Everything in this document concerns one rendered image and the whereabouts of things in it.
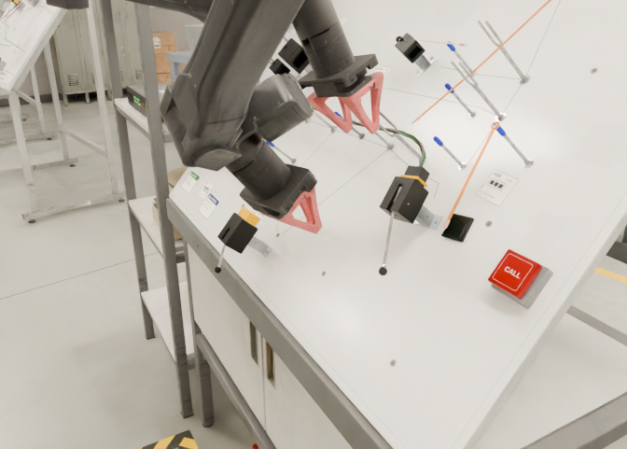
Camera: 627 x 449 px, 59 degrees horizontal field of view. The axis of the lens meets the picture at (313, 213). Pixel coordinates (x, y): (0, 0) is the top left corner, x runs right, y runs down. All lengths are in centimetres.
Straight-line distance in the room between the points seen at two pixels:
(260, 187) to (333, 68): 18
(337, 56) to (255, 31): 29
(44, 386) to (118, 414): 37
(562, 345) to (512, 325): 44
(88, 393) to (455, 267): 179
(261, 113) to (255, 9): 19
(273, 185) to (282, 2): 29
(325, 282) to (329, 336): 11
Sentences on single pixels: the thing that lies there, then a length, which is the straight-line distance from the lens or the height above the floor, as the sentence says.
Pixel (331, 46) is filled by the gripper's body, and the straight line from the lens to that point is 73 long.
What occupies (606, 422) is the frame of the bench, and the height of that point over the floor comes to 80.
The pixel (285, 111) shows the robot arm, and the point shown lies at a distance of 61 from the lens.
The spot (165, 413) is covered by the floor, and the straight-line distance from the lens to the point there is 220.
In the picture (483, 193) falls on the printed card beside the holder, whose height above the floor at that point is 115.
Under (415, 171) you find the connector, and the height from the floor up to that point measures 118.
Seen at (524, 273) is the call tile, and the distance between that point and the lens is 74.
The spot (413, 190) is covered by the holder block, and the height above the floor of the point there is 116.
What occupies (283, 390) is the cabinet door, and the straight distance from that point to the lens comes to 121.
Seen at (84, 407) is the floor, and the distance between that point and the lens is 232.
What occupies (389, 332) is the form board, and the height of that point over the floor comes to 96.
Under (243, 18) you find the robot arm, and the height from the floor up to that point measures 142.
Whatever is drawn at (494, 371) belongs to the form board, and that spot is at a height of 99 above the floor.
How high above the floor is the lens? 144
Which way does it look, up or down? 22 degrees down
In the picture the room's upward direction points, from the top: straight up
